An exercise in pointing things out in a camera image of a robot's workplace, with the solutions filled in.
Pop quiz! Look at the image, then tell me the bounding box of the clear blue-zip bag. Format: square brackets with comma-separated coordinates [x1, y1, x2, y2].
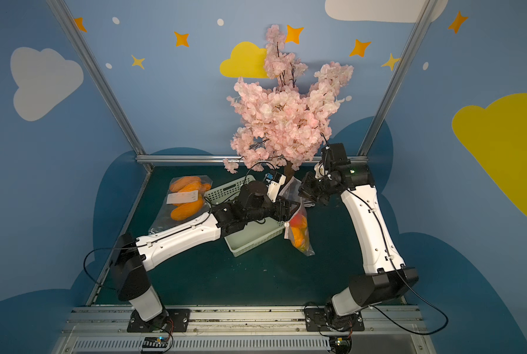
[148, 176, 213, 235]

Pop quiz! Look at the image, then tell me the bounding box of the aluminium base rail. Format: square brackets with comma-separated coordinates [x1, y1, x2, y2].
[53, 305, 436, 353]

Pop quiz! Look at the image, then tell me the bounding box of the clear pink-dotted zip bag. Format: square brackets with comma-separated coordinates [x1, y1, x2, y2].
[280, 178, 315, 257]

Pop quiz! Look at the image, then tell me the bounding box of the black mounting plate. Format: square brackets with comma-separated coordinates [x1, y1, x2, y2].
[303, 305, 365, 333]
[127, 308, 191, 333]

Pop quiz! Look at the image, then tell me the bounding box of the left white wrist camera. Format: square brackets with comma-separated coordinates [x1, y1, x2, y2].
[264, 171, 286, 203]

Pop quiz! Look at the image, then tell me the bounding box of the pink cherry blossom tree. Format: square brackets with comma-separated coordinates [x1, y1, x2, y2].
[223, 24, 354, 173]

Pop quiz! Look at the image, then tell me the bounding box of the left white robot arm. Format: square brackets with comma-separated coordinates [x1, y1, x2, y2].
[111, 181, 301, 333]

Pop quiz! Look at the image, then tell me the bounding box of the red mango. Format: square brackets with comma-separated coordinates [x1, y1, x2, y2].
[289, 211, 308, 229]

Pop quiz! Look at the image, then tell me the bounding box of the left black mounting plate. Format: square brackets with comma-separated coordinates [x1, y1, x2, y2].
[127, 308, 191, 333]

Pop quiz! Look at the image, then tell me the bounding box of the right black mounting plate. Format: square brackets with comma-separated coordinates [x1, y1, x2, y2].
[303, 305, 365, 333]

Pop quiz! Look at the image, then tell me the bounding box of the small circuit board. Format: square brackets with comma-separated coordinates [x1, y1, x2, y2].
[141, 336, 170, 353]

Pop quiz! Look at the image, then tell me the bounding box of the orange yellow mango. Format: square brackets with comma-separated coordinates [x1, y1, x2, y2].
[291, 227, 310, 253]

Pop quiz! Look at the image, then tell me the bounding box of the white perforated plastic basket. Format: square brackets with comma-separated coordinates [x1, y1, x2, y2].
[201, 175, 285, 257]

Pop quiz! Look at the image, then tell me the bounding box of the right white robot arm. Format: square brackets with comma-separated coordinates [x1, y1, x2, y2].
[299, 143, 418, 331]

